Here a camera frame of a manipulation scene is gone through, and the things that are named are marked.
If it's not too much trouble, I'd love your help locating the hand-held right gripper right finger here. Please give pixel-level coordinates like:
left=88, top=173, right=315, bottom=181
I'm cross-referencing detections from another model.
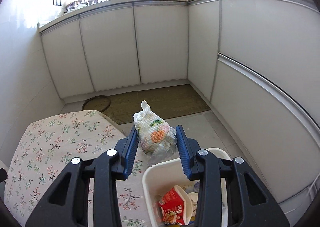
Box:
left=176, top=125, right=290, bottom=227

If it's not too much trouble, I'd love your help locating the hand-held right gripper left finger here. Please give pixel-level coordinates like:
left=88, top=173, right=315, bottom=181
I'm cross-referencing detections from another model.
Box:
left=25, top=125, right=139, bottom=227

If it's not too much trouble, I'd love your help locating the white plastic bin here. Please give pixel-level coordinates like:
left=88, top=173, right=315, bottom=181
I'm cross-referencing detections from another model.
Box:
left=142, top=147, right=232, bottom=227

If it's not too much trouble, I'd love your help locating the group of glass jars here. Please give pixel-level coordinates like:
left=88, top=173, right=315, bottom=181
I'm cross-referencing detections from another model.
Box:
left=63, top=0, right=105, bottom=12

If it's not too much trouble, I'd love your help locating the round woven ring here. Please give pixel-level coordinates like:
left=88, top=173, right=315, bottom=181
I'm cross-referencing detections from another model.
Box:
left=82, top=95, right=111, bottom=113

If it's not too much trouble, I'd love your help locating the narrow white cabinet door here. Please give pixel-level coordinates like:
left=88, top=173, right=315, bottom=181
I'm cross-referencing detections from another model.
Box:
left=187, top=0, right=222, bottom=104

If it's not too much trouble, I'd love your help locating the narrow woven floor mat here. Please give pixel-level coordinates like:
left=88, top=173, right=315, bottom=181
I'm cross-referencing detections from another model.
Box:
left=101, top=90, right=139, bottom=125

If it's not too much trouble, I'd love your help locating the red white food carton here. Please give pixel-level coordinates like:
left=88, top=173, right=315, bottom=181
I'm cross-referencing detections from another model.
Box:
left=157, top=185, right=193, bottom=226

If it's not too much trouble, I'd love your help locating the floral tablecloth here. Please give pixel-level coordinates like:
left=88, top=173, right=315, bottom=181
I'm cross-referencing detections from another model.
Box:
left=4, top=110, right=150, bottom=227

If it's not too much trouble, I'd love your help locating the white drawer front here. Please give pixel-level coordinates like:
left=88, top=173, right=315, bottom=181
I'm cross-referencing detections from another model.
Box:
left=211, top=54, right=320, bottom=204
left=217, top=0, right=320, bottom=118

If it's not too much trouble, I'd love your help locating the printed white plastic bag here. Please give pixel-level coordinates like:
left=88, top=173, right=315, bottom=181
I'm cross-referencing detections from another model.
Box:
left=133, top=100, right=178, bottom=166

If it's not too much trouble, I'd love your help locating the wide woven floor mat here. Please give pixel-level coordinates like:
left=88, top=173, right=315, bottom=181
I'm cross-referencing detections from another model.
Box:
left=137, top=84, right=211, bottom=120

